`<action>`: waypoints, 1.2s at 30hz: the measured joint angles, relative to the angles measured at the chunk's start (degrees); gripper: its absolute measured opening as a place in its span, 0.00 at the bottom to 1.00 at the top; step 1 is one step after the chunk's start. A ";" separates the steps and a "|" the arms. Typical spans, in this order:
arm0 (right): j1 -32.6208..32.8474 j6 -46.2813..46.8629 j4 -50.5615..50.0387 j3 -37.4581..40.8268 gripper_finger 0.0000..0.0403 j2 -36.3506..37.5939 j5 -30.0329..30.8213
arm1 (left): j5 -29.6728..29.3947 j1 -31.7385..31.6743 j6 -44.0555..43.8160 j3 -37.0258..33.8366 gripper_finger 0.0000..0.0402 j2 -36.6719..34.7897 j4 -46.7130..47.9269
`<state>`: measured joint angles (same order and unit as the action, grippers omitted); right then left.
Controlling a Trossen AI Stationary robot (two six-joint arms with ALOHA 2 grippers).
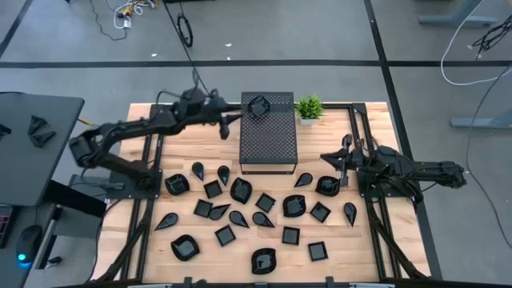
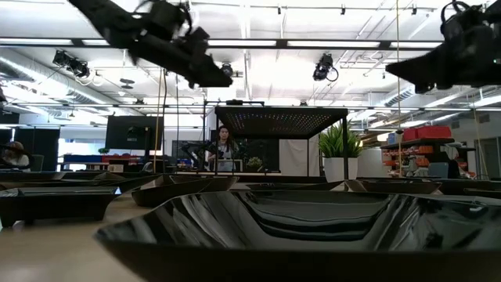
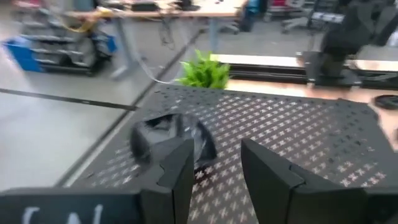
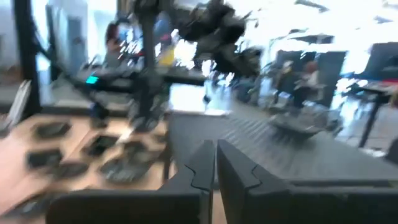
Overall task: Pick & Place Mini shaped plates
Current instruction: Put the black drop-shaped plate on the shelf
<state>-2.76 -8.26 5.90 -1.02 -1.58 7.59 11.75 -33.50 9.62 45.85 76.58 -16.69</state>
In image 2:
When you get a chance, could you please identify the green plant in white pot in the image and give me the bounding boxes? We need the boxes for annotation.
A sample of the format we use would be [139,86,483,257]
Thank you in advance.
[317,120,364,183]

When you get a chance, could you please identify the black perforated metal shelf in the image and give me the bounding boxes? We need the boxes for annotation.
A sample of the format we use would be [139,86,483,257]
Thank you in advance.
[214,104,350,193]

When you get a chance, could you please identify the black monitor on stand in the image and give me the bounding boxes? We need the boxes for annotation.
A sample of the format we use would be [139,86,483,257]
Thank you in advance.
[104,114,164,151]

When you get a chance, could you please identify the black room partition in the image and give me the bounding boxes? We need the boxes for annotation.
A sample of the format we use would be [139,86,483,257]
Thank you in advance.
[13,127,62,172]

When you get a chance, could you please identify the black wavy mini plate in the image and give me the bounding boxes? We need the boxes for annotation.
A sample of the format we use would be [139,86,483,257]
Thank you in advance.
[93,190,501,282]

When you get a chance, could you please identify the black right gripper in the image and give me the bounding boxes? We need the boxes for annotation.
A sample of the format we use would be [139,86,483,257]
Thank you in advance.
[385,0,501,94]

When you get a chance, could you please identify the black square mini plate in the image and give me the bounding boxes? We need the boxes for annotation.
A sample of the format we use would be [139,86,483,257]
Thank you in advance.
[0,186,121,229]
[93,179,157,193]
[344,179,443,196]

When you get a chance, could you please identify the black aluminium table frame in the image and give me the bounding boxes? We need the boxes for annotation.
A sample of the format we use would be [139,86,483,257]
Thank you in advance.
[58,170,501,185]

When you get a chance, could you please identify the storage shelving with orange parts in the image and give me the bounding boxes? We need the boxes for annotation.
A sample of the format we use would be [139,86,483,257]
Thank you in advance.
[380,136,477,179]

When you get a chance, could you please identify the black hanging cable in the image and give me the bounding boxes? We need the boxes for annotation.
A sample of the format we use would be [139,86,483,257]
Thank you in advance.
[161,70,168,173]

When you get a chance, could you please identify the black bar with light panels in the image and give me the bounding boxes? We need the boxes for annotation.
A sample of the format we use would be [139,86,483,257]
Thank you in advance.
[0,37,445,51]

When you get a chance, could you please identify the small potted plant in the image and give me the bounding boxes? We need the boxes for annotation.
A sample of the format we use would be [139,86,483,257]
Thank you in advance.
[245,156,264,173]

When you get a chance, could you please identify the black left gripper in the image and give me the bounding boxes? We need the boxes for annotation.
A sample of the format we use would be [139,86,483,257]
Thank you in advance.
[128,0,234,89]

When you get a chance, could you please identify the red storage bin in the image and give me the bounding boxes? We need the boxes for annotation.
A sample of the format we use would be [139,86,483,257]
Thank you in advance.
[402,125,453,142]

